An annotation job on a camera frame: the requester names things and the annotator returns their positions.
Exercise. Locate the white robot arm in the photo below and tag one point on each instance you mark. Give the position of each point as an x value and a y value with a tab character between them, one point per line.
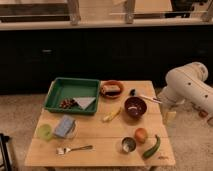
187	83

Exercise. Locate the orange tomato fruit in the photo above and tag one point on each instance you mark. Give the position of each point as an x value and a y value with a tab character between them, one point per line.
141	135

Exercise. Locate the blue sponge cloth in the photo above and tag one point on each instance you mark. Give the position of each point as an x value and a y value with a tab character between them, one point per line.
65	125

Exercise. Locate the small metal cup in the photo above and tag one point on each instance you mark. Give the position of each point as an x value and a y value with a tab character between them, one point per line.
128	145

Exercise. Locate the black cabinet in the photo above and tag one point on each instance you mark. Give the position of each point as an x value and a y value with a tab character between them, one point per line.
31	59

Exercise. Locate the white folded napkin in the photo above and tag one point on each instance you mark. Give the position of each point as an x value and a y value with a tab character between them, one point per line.
84	102

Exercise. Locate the green cucumber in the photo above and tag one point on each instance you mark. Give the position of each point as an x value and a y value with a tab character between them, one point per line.
151	151

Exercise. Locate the bread sandwich piece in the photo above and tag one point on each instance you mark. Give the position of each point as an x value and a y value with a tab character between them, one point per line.
110	89

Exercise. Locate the dark red grapes bunch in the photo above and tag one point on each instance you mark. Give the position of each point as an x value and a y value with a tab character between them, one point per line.
67	103

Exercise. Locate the yellow banana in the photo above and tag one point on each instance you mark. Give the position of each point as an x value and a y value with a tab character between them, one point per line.
111	116

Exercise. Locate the silver metal fork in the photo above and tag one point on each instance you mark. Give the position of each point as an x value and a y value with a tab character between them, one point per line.
62	151

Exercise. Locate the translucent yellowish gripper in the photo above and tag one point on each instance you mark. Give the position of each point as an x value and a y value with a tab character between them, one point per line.
168	116

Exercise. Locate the small dark blue object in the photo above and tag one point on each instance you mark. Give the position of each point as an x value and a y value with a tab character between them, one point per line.
132	92

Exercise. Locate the dark maroon bowl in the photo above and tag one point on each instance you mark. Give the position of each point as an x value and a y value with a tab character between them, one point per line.
135	107

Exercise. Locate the green plastic tray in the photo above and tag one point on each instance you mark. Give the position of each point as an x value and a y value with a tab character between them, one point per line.
70	88

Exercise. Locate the light green plastic cup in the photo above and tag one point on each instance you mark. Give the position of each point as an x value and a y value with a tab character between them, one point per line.
44	132

